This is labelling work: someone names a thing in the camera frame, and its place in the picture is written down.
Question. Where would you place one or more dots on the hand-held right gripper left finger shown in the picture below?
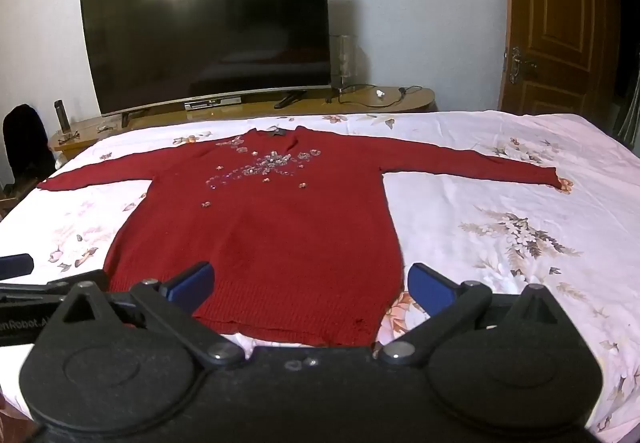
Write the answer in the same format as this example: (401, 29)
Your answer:
(192, 280)

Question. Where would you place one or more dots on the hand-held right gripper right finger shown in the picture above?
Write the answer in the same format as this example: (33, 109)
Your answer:
(430, 288)

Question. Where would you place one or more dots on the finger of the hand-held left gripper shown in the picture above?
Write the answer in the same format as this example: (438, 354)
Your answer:
(30, 289)
(15, 265)

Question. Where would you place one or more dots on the red beaded sweater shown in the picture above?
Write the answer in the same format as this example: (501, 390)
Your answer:
(280, 248)

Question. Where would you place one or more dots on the floral white bedsheet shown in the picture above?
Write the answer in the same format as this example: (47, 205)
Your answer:
(500, 273)

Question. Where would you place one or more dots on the eyeglasses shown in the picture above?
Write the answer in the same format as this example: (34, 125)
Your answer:
(69, 138)

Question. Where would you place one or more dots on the black upright device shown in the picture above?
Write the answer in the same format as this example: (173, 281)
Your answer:
(61, 115)

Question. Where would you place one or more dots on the silver set-top box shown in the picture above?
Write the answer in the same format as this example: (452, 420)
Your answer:
(212, 104)

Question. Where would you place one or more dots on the wooden television cabinet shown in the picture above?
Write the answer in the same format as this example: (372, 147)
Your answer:
(310, 109)

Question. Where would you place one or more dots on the clear glass vase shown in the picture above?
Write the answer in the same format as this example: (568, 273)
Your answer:
(346, 63)

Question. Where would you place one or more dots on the large curved television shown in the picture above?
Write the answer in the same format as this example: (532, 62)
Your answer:
(200, 23)

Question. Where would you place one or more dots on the brown wooden door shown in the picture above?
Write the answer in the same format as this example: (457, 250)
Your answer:
(550, 23)

